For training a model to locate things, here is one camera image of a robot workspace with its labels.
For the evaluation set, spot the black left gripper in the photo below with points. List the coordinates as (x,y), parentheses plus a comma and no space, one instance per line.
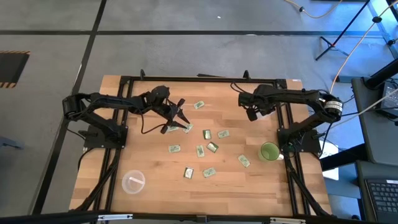
(169,111)

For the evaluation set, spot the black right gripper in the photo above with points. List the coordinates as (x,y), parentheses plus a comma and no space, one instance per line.
(253,100)

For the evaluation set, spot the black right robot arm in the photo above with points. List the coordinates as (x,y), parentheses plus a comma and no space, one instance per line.
(298,95)

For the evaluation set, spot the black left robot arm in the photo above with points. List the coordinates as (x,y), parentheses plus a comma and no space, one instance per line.
(118,102)

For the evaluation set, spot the clear round plastic container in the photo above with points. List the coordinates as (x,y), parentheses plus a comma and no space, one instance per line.
(264,117)
(127,188)

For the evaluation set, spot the green plastic cup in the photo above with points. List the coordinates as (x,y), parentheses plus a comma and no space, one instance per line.
(269,151)

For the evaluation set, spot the white sheet under table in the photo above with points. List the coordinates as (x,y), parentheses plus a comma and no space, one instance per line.
(330,152)

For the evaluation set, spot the black desk support bar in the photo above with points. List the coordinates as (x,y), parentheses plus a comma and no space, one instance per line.
(342,157)

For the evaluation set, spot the black tripod stand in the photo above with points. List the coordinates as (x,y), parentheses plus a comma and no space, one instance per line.
(339,33)

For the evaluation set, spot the black diagonal beam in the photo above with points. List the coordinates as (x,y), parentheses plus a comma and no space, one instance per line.
(384,74)

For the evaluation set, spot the black keyboard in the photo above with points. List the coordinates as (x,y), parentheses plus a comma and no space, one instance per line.
(384,197)

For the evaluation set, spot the black floor hatch striped edge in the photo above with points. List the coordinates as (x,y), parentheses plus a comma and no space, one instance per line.
(12,67)

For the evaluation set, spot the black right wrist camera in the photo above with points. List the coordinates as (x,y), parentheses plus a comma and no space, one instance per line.
(251,115)

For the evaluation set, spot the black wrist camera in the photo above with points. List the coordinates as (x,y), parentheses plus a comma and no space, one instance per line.
(164,130)
(251,115)

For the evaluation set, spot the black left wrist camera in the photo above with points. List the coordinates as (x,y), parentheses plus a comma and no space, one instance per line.
(164,130)

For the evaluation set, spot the black metal table frame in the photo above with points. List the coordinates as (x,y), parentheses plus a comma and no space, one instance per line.
(202,79)

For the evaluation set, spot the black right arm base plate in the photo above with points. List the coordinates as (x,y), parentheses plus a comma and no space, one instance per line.
(311,144)

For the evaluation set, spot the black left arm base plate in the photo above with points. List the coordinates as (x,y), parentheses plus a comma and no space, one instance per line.
(93,141)

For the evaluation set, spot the silver metal frame bracket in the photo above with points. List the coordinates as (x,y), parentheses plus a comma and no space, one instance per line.
(287,221)
(115,216)

